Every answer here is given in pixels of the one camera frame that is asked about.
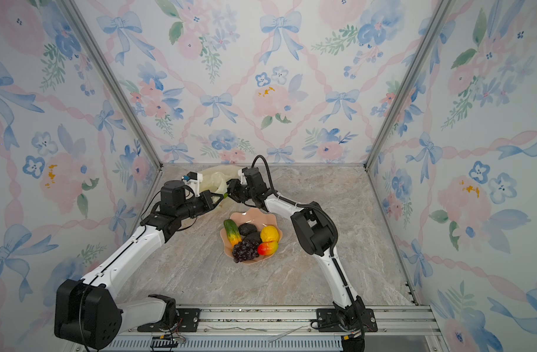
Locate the pink scalloped plate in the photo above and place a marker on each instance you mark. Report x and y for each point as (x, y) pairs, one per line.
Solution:
(253, 216)

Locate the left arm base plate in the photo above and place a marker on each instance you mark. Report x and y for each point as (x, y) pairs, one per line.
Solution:
(184, 320)

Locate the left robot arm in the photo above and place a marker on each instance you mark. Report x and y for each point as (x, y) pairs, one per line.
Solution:
(86, 310)

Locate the yellow plastic bag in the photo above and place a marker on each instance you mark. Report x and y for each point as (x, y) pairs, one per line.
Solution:
(215, 178)

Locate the red yellow peach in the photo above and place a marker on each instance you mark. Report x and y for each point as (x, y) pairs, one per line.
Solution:
(267, 248)

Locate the right corner aluminium post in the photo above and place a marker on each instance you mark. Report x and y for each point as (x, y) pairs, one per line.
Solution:
(432, 32)

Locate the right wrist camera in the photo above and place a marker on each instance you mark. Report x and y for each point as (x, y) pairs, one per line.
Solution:
(252, 178)

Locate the green yellow cucumber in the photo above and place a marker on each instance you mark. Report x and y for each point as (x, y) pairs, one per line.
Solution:
(232, 232)

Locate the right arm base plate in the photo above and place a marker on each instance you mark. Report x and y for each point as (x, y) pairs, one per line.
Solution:
(344, 321)

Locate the left corner aluminium post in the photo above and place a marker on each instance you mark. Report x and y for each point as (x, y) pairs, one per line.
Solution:
(72, 14)

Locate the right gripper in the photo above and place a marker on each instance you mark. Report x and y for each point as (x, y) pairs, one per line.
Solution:
(233, 188)

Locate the purple grape bunch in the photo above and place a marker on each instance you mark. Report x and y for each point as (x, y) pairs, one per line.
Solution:
(245, 251)

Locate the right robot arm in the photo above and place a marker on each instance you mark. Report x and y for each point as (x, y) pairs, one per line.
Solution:
(318, 236)

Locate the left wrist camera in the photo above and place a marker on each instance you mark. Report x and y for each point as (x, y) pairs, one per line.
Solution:
(193, 181)

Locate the yellow lemon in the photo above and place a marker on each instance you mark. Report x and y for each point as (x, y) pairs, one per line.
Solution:
(270, 234)

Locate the aluminium front rail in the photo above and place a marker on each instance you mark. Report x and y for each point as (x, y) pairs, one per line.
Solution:
(287, 328)

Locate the dark avocado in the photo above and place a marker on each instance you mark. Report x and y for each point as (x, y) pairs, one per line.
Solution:
(246, 229)
(253, 238)

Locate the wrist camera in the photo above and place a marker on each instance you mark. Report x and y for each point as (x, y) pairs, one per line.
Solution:
(193, 181)
(252, 178)

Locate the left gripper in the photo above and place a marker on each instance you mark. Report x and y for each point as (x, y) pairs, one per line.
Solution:
(207, 196)

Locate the corner aluminium post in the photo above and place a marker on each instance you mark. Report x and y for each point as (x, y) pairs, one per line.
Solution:
(72, 14)
(432, 32)

